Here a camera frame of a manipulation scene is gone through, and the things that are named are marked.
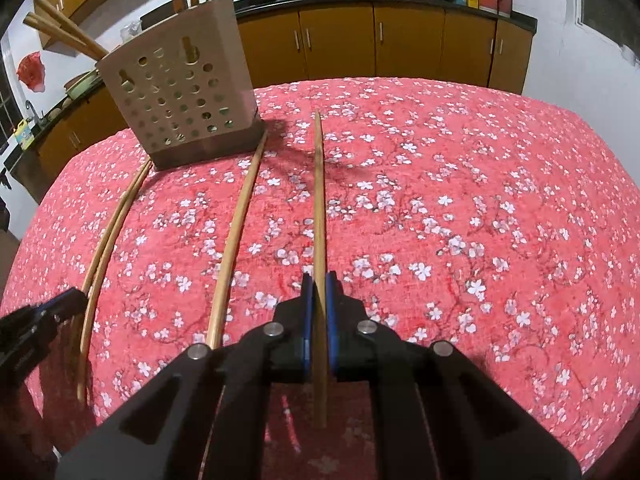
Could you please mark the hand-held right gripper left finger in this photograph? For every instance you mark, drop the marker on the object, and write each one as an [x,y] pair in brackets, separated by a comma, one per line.
[306,310]

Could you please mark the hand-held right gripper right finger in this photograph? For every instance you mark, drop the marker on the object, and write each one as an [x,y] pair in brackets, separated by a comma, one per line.
[332,310]

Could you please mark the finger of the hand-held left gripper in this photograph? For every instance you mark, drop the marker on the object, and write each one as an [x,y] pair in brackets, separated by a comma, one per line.
[65,301]
[30,335]

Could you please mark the perforated beige chopstick holder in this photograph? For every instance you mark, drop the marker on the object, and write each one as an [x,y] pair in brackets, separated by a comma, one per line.
[175,100]

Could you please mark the red floral tablecloth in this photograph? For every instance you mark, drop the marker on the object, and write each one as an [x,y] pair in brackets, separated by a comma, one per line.
[450,210]

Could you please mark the yellow detergent bottle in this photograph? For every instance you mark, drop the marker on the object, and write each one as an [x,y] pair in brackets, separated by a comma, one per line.
[22,135]

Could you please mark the metal faucet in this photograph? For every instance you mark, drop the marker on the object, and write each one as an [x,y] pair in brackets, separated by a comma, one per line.
[32,112]

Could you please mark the green basin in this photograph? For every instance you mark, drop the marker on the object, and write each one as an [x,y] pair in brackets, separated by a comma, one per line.
[82,85]

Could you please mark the red plastic bag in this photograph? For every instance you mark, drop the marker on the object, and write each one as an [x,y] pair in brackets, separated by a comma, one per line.
[30,72]

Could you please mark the orange wooden base cabinets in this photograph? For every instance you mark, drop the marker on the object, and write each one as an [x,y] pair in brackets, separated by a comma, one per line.
[410,45]

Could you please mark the clear plastic bag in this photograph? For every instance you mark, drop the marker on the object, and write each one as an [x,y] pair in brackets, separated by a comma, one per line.
[131,31]

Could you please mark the black kitchen countertop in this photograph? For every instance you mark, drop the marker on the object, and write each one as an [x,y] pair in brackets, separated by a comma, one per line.
[400,4]

